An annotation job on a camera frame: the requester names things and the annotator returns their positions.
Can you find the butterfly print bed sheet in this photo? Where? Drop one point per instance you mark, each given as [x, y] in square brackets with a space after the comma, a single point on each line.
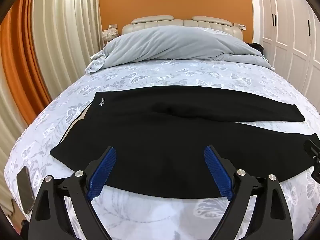
[160, 77]

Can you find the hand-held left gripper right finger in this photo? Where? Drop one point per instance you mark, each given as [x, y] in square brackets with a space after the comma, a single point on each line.
[218, 172]

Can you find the dark bag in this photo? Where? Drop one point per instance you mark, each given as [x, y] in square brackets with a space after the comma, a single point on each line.
[257, 48]

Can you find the white wardrobe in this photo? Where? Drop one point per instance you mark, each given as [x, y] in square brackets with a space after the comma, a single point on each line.
[290, 30]

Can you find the cream curtain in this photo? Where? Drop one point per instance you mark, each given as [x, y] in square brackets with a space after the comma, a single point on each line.
[65, 30]
[11, 120]

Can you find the orange curtain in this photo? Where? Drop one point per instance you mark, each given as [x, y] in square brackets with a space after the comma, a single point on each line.
[20, 55]

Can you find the dark smartphone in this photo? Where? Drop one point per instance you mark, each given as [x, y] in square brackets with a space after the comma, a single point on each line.
[25, 190]

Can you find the grey duvet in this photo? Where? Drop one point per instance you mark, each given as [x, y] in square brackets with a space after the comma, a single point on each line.
[175, 43]

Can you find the white flower decoration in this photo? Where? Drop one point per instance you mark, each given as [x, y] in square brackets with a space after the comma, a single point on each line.
[110, 33]

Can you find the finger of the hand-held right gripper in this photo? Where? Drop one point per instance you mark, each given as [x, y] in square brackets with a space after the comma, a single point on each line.
[312, 148]

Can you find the cream padded headboard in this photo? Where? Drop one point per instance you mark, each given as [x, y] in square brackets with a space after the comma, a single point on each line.
[155, 22]

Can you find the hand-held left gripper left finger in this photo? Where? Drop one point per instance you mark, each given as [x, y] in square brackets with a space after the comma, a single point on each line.
[102, 172]

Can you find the black pants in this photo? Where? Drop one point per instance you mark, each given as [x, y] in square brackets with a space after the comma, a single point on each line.
[162, 142]

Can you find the wall switch panel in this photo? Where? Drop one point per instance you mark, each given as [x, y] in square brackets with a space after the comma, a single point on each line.
[240, 26]

